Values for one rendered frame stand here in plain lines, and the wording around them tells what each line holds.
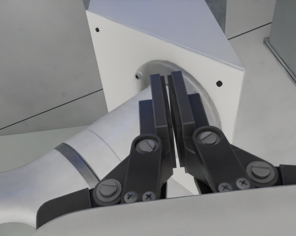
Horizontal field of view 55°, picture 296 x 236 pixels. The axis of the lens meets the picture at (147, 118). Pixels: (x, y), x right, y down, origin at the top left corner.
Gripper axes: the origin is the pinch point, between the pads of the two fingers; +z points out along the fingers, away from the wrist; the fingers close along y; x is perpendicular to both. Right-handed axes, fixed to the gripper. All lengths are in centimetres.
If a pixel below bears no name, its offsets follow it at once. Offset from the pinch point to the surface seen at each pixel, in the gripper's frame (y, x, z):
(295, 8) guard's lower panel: 68, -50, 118
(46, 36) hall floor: -58, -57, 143
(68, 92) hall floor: -58, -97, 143
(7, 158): -106, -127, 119
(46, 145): -82, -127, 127
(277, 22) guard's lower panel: 68, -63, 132
